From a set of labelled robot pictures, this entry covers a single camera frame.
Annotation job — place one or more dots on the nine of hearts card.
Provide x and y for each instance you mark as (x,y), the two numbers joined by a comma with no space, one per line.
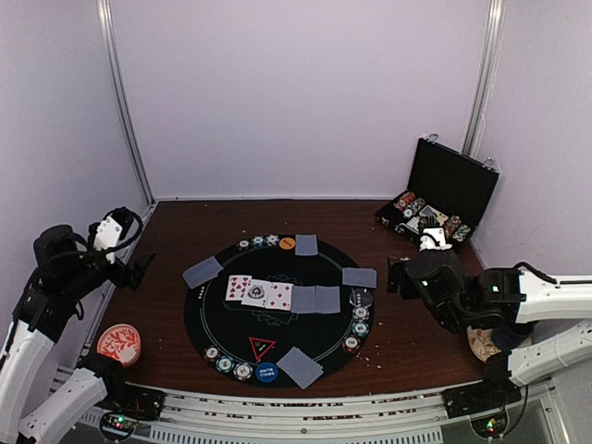
(237,287)

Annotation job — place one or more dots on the diamonds face-up card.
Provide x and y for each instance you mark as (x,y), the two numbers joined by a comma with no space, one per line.
(279,297)

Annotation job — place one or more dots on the blue white chip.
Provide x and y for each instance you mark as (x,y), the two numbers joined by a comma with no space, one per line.
(272,240)
(243,371)
(360,314)

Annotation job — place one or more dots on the right chip rows in case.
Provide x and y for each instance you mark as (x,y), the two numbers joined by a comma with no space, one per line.
(456,230)

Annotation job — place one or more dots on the aluminium frame post left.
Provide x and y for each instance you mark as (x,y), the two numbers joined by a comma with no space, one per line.
(107,28)

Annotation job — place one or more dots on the aluminium frame post right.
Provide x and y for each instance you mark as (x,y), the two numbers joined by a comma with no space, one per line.
(485,77)

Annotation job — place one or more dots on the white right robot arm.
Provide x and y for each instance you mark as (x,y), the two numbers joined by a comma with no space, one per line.
(542,322)

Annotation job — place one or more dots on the aluminium frame post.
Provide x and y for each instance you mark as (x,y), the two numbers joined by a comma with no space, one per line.
(485,77)
(107,28)

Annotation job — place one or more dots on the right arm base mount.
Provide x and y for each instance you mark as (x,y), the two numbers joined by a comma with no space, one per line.
(485,403)

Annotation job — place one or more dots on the card dealt to big blind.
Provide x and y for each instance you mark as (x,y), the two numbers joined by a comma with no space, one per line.
(306,245)

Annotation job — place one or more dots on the red chip row in case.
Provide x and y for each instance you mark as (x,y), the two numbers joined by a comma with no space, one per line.
(404,200)

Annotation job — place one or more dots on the card dealt to dealer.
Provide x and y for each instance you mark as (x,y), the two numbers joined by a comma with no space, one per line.
(359,277)

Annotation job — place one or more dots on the red triangular all-in marker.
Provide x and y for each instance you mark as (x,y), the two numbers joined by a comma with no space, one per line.
(261,347)

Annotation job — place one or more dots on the round wooden coaster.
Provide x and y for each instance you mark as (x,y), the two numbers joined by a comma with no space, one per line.
(485,343)

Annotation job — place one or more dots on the red white patterned cup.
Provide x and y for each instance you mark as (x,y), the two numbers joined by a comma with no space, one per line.
(121,342)

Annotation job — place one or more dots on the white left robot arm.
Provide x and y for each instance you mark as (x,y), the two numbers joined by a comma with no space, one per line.
(69,267)

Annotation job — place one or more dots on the green chip row in case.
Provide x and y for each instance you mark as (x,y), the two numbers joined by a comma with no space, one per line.
(411,209)

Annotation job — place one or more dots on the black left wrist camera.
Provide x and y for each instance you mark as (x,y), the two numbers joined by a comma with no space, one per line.
(54,240)

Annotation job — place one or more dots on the blue patterned card deck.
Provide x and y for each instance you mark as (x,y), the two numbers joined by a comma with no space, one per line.
(202,272)

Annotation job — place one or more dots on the face-down board card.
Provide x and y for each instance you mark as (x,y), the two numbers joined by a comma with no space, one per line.
(327,300)
(303,300)

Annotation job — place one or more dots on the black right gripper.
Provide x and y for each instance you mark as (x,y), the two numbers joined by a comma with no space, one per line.
(397,266)

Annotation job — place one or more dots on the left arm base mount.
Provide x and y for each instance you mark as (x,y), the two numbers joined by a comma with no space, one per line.
(125,405)

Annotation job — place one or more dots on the card dealt to small blind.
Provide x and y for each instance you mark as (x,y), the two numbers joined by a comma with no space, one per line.
(300,368)

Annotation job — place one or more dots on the black poker chip case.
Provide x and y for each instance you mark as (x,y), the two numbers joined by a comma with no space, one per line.
(453,183)

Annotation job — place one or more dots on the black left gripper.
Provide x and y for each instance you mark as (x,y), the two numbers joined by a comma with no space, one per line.
(135,272)

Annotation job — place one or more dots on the blue small blind button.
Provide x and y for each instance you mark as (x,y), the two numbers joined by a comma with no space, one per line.
(266,372)

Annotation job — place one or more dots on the card deck in case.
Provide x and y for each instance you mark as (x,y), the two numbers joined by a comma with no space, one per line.
(413,223)

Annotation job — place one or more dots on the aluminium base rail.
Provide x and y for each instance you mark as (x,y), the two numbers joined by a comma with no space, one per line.
(408,417)

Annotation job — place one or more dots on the brown chip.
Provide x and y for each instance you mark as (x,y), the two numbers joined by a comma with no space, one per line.
(351,344)
(211,354)
(243,245)

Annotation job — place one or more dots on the yellow big blind button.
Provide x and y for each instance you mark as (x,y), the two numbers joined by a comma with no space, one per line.
(287,243)

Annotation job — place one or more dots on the ace of spades card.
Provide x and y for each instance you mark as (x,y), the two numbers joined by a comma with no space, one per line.
(257,293)

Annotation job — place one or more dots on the round black poker mat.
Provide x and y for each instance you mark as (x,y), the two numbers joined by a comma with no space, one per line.
(212,321)

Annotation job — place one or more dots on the clear round dealer button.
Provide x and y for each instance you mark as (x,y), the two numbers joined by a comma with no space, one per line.
(361,297)

